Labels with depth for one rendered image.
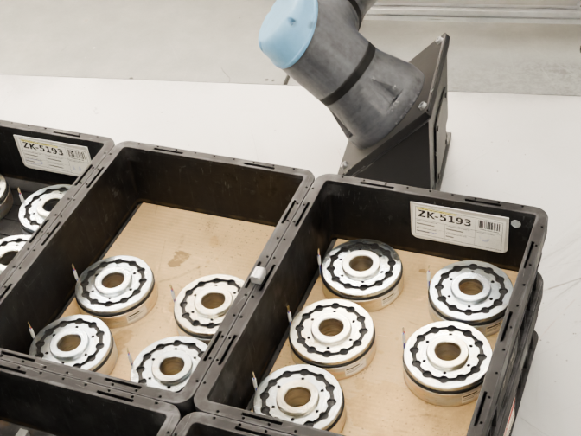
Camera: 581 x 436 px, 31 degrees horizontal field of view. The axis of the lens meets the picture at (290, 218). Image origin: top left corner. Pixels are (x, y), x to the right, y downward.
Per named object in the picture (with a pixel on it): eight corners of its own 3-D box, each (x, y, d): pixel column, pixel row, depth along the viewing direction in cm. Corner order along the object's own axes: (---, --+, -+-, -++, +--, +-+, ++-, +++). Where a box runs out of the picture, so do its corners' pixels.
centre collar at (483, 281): (458, 271, 129) (458, 267, 128) (496, 281, 127) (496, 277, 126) (444, 298, 126) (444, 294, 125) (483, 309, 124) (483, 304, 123)
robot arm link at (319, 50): (306, 113, 157) (238, 56, 153) (331, 59, 166) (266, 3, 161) (356, 75, 148) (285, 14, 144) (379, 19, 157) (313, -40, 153)
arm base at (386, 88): (365, 108, 170) (320, 70, 167) (430, 55, 160) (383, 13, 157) (347, 165, 159) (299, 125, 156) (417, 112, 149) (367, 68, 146)
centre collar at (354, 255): (346, 251, 134) (346, 247, 133) (384, 254, 132) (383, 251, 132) (338, 278, 130) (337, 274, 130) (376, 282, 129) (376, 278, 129)
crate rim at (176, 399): (123, 151, 147) (119, 138, 146) (320, 184, 137) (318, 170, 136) (-40, 360, 121) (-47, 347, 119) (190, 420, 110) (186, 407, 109)
